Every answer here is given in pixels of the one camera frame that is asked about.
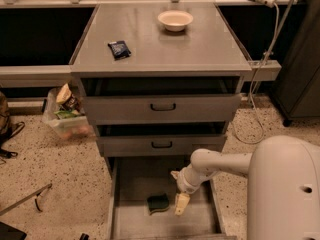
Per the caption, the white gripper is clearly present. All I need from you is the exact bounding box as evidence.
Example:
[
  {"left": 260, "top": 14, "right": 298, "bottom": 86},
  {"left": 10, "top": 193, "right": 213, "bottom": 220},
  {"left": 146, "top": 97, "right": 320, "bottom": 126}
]
[{"left": 170, "top": 165, "right": 203, "bottom": 216}]

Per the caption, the green yellow sponge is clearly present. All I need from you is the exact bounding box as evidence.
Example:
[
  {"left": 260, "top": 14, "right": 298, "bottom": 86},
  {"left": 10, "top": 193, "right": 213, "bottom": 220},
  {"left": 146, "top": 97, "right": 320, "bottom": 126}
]
[{"left": 147, "top": 194, "right": 170, "bottom": 215}]

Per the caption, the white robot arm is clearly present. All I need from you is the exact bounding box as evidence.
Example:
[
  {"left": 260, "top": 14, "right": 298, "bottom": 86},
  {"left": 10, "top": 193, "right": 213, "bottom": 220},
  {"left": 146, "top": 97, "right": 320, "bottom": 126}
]
[{"left": 171, "top": 135, "right": 320, "bottom": 240}]

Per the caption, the grey bottom drawer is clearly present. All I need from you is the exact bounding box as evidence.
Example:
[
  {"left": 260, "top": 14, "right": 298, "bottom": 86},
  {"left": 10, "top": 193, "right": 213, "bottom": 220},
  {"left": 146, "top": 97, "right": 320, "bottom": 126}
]
[{"left": 106, "top": 156, "right": 237, "bottom": 240}]

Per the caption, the grey drawer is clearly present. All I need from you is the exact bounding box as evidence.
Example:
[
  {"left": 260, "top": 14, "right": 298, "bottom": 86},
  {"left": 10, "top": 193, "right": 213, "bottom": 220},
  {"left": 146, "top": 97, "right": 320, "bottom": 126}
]
[
  {"left": 81, "top": 77, "right": 240, "bottom": 125},
  {"left": 97, "top": 122, "right": 226, "bottom": 157},
  {"left": 106, "top": 156, "right": 237, "bottom": 240}
]

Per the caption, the grey middle drawer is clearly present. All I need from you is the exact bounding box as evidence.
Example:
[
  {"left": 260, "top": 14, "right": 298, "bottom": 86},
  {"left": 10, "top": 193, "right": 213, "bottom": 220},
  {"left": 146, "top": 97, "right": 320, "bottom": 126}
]
[{"left": 97, "top": 122, "right": 226, "bottom": 157}]

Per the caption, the grey top drawer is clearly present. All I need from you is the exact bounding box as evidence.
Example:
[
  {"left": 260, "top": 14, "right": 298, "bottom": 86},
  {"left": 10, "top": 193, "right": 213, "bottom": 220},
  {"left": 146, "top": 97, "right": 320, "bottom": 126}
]
[{"left": 81, "top": 77, "right": 240, "bottom": 125}]

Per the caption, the grey drawer cabinet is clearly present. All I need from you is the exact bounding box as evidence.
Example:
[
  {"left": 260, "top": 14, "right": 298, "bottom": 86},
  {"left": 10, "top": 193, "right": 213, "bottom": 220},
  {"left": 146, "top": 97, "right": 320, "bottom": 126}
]
[{"left": 68, "top": 2, "right": 252, "bottom": 240}]

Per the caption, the metal bar on floor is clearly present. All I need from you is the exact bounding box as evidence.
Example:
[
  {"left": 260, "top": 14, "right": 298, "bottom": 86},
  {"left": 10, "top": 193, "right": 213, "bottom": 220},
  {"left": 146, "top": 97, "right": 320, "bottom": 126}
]
[{"left": 0, "top": 183, "right": 52, "bottom": 216}]

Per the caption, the clear plastic bin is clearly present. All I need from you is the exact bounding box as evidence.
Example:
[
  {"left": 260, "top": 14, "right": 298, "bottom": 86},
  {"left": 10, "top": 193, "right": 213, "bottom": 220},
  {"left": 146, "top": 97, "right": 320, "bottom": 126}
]
[{"left": 42, "top": 88, "right": 94, "bottom": 139}]

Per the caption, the tan snack bag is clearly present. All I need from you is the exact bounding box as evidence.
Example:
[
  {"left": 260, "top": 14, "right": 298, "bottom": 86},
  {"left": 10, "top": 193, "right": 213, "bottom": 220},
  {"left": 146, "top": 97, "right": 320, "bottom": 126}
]
[{"left": 56, "top": 84, "right": 77, "bottom": 110}]

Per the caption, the dark blue snack packet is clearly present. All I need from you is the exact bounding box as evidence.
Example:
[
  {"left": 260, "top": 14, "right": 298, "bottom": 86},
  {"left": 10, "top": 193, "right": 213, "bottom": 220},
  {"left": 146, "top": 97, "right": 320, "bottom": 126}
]
[{"left": 108, "top": 40, "right": 131, "bottom": 60}]

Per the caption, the dark rolling cabinet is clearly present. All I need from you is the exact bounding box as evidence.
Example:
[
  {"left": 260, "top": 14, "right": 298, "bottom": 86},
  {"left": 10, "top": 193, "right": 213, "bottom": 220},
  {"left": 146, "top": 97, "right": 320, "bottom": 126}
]
[{"left": 270, "top": 0, "right": 320, "bottom": 127}]

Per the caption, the white bowl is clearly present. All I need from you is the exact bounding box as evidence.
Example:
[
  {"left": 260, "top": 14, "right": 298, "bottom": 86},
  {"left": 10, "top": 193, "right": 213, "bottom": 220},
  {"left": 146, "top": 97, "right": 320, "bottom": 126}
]
[{"left": 158, "top": 10, "right": 193, "bottom": 32}]

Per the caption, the black object bottom left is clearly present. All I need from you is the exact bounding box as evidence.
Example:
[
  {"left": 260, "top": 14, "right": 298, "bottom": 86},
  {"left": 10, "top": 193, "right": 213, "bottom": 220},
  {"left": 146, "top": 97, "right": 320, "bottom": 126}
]
[{"left": 0, "top": 222, "right": 27, "bottom": 240}]

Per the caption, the dark backpack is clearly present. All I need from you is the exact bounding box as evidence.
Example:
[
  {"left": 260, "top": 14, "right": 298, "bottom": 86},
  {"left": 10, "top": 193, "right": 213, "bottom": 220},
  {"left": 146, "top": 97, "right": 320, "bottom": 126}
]
[{"left": 0, "top": 92, "right": 25, "bottom": 161}]

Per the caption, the white cable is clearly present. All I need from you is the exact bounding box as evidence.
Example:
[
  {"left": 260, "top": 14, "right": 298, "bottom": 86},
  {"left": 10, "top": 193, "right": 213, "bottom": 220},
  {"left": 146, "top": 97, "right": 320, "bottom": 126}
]
[{"left": 231, "top": 2, "right": 280, "bottom": 146}]

